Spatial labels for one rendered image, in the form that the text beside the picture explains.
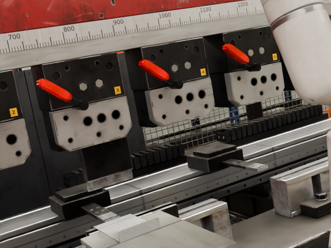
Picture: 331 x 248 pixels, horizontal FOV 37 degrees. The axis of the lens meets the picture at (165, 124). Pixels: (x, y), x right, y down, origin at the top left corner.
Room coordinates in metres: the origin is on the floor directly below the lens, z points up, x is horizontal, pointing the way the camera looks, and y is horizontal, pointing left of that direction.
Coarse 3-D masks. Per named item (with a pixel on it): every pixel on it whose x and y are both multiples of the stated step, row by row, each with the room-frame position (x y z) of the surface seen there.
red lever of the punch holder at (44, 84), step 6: (36, 84) 0.86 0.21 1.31; (42, 84) 0.85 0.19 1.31; (48, 84) 0.85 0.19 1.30; (54, 84) 0.86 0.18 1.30; (48, 90) 0.86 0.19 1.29; (54, 90) 0.86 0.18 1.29; (60, 90) 0.86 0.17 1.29; (54, 96) 0.87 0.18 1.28; (60, 96) 0.86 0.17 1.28; (66, 96) 0.87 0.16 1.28; (72, 102) 0.88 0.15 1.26; (78, 102) 0.88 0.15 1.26; (84, 102) 0.88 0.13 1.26; (78, 108) 0.88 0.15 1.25; (84, 108) 0.87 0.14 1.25
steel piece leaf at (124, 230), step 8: (112, 224) 0.96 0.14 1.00; (120, 224) 0.95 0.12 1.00; (128, 224) 0.94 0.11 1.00; (136, 224) 0.93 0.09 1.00; (144, 224) 0.88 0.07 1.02; (152, 224) 0.89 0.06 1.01; (104, 232) 0.92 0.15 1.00; (112, 232) 0.91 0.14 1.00; (120, 232) 0.86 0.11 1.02; (128, 232) 0.86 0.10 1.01; (136, 232) 0.87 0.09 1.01; (144, 232) 0.88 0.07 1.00; (120, 240) 0.86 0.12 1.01; (128, 240) 0.86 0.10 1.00
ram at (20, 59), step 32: (0, 0) 0.87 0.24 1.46; (32, 0) 0.90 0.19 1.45; (64, 0) 0.92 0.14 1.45; (96, 0) 0.95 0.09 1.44; (128, 0) 0.98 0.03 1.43; (160, 0) 1.02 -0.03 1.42; (192, 0) 1.05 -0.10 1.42; (224, 0) 1.09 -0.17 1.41; (0, 32) 0.87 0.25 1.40; (160, 32) 1.01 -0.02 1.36; (192, 32) 1.05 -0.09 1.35; (224, 32) 1.08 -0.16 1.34; (0, 64) 0.86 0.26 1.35; (32, 64) 0.89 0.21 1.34
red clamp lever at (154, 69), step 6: (144, 60) 0.95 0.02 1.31; (144, 66) 0.94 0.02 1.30; (150, 66) 0.95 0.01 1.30; (156, 66) 0.96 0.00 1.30; (150, 72) 0.95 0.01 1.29; (156, 72) 0.95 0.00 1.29; (162, 72) 0.96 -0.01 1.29; (156, 78) 0.97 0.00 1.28; (162, 78) 0.96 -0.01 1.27; (168, 78) 0.97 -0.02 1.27; (168, 84) 0.99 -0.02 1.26; (174, 84) 0.97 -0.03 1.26; (180, 84) 0.97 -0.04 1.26
